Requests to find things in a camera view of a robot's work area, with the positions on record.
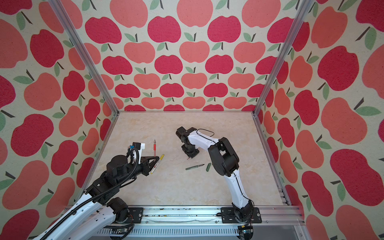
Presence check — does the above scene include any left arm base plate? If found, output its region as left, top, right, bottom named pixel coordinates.
left=112, top=207, right=144, bottom=224

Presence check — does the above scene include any green pen cap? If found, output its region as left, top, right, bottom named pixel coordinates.
left=206, top=163, right=212, bottom=172

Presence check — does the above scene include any left aluminium frame post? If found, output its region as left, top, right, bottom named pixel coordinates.
left=48, top=1, right=120, bottom=118

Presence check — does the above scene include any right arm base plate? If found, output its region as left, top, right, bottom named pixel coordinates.
left=217, top=207, right=263, bottom=224

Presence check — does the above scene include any right aluminium frame post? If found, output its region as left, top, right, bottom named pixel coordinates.
left=252, top=0, right=315, bottom=119

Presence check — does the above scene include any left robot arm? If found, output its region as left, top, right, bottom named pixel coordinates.
left=36, top=154, right=160, bottom=240

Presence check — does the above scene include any aluminium front rail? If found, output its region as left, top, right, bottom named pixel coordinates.
left=86, top=206, right=310, bottom=240

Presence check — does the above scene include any white pen yellow end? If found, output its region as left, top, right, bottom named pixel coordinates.
left=151, top=159, right=162, bottom=174

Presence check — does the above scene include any green pen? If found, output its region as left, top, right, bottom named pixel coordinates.
left=185, top=164, right=205, bottom=171

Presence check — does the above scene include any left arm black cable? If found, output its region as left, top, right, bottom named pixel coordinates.
left=38, top=146, right=140, bottom=240

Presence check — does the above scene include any aluminium frame post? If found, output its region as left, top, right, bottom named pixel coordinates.
left=48, top=1, right=120, bottom=118
left=252, top=0, right=315, bottom=119

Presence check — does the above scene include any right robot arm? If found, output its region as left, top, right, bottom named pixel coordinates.
left=176, top=127, right=254, bottom=223

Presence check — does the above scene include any red gel pen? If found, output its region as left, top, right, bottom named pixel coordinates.
left=153, top=139, right=157, bottom=156

